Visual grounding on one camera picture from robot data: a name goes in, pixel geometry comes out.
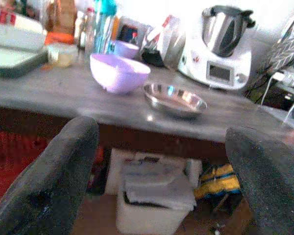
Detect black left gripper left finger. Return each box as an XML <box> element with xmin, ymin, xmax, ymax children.
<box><xmin>0</xmin><ymin>116</ymin><xmax>100</xmax><ymax>235</ymax></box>

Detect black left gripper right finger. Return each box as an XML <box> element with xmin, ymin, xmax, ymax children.
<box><xmin>224</xmin><ymin>126</ymin><xmax>294</xmax><ymax>235</ymax></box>

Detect yellow and blue bag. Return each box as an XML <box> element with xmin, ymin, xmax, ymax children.
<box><xmin>194</xmin><ymin>163</ymin><xmax>242</xmax><ymax>200</ymax></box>

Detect white plastic storage bin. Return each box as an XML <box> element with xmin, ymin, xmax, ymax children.
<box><xmin>104</xmin><ymin>148</ymin><xmax>203</xmax><ymax>235</ymax></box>

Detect white power strip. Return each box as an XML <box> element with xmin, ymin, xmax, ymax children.
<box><xmin>271</xmin><ymin>66</ymin><xmax>294</xmax><ymax>89</ymax></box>

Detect stainless steel bowl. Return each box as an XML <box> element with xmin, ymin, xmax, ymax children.
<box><xmin>143</xmin><ymin>82</ymin><xmax>208</xmax><ymax>118</ymax></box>

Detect white tray with grey rim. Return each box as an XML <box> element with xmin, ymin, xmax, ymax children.
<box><xmin>0</xmin><ymin>45</ymin><xmax>49</xmax><ymax>79</ymax></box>

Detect clear plastic food container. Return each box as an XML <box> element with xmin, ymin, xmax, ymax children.
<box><xmin>47</xmin><ymin>43</ymin><xmax>78</xmax><ymax>68</ymax></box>

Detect large lilac plastic bowl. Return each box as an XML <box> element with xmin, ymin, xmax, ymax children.
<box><xmin>89</xmin><ymin>53</ymin><xmax>151</xmax><ymax>95</ymax></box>

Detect white kitchen food processor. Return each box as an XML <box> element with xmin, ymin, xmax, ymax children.
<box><xmin>177</xmin><ymin>4</ymin><xmax>257</xmax><ymax>91</ymax></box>

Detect small lilac plastic bowl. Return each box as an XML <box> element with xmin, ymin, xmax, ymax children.
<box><xmin>114</xmin><ymin>40</ymin><xmax>141</xmax><ymax>59</ymax></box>

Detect white box with red print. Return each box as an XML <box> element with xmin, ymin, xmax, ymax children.
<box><xmin>0</xmin><ymin>4</ymin><xmax>48</xmax><ymax>52</ymax></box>

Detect brown and orange package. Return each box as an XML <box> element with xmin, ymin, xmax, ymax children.
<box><xmin>44</xmin><ymin>0</ymin><xmax>78</xmax><ymax>45</ymax></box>

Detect clear bottle with teal cap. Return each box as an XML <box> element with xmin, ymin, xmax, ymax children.
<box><xmin>93</xmin><ymin>0</ymin><xmax>118</xmax><ymax>55</ymax></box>

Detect white and red carton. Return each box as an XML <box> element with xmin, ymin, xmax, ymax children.
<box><xmin>141</xmin><ymin>14</ymin><xmax>186</xmax><ymax>69</ymax></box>

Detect white charging cable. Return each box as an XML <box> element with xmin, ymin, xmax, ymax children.
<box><xmin>259</xmin><ymin>70</ymin><xmax>285</xmax><ymax>106</ymax></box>

